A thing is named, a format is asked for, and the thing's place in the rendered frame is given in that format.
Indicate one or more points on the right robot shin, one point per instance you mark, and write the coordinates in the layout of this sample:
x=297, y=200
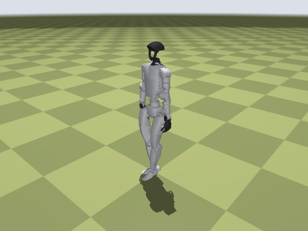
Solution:
x=148, y=148

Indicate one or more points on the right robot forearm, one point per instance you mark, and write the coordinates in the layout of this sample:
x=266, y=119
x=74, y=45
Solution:
x=142, y=97

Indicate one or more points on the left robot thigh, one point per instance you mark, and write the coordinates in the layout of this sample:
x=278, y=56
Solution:
x=156, y=132

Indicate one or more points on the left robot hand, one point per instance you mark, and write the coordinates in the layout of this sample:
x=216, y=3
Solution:
x=167, y=124

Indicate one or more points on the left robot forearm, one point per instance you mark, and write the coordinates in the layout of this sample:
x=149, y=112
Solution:
x=166, y=106

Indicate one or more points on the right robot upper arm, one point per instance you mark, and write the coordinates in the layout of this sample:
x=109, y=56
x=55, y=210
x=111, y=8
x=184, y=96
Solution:
x=142, y=85

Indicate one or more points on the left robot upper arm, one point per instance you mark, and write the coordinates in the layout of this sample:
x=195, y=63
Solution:
x=165, y=75

